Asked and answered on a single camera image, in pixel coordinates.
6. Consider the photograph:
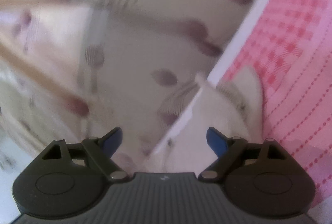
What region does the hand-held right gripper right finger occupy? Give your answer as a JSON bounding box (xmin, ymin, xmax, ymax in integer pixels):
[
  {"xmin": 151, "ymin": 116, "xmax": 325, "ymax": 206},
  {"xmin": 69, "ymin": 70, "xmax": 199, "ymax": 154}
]
[{"xmin": 198, "ymin": 127, "xmax": 283, "ymax": 180}]

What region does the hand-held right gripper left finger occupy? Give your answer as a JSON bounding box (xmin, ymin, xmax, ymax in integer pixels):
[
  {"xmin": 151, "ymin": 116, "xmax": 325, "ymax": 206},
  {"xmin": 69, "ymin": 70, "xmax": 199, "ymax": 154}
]
[{"xmin": 41, "ymin": 127, "xmax": 129, "ymax": 183}]

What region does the beige leaf print curtain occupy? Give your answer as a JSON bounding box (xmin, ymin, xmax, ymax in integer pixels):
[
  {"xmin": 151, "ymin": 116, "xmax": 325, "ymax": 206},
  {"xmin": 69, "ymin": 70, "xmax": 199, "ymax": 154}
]
[{"xmin": 0, "ymin": 0, "xmax": 268, "ymax": 175}]

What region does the pink striped bed sheet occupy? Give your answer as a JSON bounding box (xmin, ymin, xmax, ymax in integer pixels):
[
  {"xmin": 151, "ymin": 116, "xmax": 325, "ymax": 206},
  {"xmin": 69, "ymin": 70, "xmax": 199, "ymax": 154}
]
[{"xmin": 153, "ymin": 0, "xmax": 332, "ymax": 214}]

